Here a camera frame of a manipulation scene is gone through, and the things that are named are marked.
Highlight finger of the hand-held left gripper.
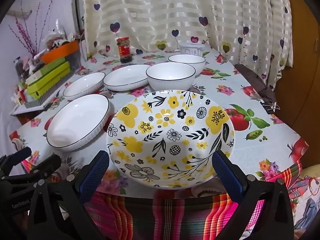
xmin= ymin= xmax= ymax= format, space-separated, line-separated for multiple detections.
xmin=0 ymin=146 xmax=32 ymax=170
xmin=10 ymin=154 xmax=62 ymax=180

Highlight pale green box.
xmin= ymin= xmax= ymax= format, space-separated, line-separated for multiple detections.
xmin=25 ymin=56 xmax=67 ymax=85

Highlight yellow floral bowl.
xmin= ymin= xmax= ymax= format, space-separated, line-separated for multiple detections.
xmin=106 ymin=89 xmax=236 ymax=190

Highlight printed cushion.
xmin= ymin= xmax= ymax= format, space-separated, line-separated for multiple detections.
xmin=287 ymin=165 xmax=320 ymax=230

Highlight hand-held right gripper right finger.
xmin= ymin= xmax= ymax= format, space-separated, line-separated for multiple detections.
xmin=212 ymin=151 xmax=294 ymax=240

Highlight orange box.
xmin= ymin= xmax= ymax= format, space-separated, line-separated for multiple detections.
xmin=40 ymin=41 xmax=80 ymax=64

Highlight brown cloth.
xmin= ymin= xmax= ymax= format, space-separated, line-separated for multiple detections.
xmin=234 ymin=64 xmax=280 ymax=110

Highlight wooden cabinet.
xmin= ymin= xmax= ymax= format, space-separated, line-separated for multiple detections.
xmin=275 ymin=0 xmax=320 ymax=135

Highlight white plastic tub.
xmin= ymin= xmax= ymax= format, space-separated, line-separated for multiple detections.
xmin=178 ymin=42 xmax=206 ymax=57

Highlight purple dried branches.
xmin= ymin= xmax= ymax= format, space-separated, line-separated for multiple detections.
xmin=9 ymin=0 xmax=55 ymax=55

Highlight heart print curtain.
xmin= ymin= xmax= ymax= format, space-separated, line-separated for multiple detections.
xmin=81 ymin=0 xmax=293 ymax=85

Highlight vegetable print tablecloth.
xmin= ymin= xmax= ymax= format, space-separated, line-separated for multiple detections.
xmin=9 ymin=49 xmax=310 ymax=200

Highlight white ribbed bowl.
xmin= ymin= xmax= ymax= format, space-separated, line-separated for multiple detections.
xmin=168 ymin=54 xmax=206 ymax=77
xmin=146 ymin=63 xmax=196 ymax=92

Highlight white black-rimmed plate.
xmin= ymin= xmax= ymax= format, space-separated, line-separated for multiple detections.
xmin=103 ymin=64 xmax=153 ymax=92
xmin=62 ymin=72 xmax=106 ymax=101
xmin=46 ymin=94 xmax=111 ymax=152

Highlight crumpled plastic bags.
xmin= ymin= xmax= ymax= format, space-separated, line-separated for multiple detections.
xmin=42 ymin=17 xmax=83 ymax=53

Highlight bright green box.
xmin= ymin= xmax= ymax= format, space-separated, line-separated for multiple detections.
xmin=29 ymin=69 xmax=72 ymax=100
xmin=27 ymin=61 xmax=70 ymax=93

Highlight red-label sauce jar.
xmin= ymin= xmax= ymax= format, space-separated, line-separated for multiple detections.
xmin=116 ymin=37 xmax=132 ymax=64

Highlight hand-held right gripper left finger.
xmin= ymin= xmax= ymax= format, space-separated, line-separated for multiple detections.
xmin=27 ymin=150 xmax=110 ymax=240

